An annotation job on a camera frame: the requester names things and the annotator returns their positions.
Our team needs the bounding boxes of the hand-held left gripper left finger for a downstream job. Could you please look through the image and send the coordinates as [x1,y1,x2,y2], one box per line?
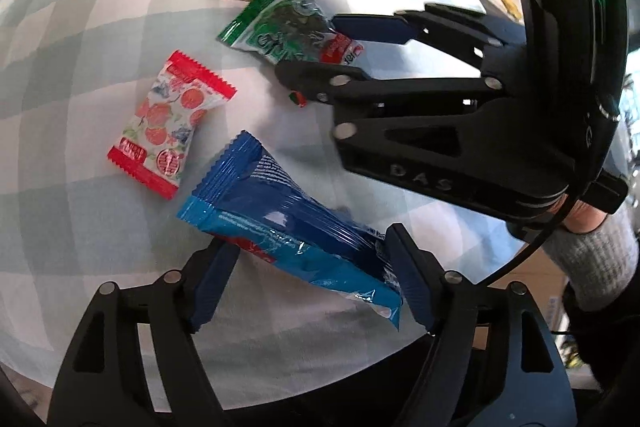
[47,237,241,427]

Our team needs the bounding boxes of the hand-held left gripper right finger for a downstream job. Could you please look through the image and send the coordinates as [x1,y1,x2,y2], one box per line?
[385,223,578,427]

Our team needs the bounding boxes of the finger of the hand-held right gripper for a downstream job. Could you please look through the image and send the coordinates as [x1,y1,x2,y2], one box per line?
[275,59,504,108]
[331,2,522,68]

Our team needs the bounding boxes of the green snack packet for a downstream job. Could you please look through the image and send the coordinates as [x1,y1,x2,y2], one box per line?
[217,0,366,108]

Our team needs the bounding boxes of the long blue snack packet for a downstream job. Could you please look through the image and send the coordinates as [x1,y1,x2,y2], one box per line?
[177,130,403,329]

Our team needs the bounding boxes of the person's right forearm grey sleeve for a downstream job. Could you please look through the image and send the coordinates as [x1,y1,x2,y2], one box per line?
[542,207,640,314]

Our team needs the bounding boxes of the person's right hand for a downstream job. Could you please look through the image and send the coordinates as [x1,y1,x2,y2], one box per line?
[565,202,609,235]

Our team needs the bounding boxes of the cardboard box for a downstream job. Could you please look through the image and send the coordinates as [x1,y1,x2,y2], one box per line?
[470,251,572,353]

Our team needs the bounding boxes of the checked tablecloth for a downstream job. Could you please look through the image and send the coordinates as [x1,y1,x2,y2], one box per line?
[0,0,527,413]

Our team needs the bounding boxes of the white red fruit-print packet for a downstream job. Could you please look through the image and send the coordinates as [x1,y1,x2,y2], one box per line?
[106,50,237,200]

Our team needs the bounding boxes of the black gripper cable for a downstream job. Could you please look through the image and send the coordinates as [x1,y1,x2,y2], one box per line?
[480,199,582,291]

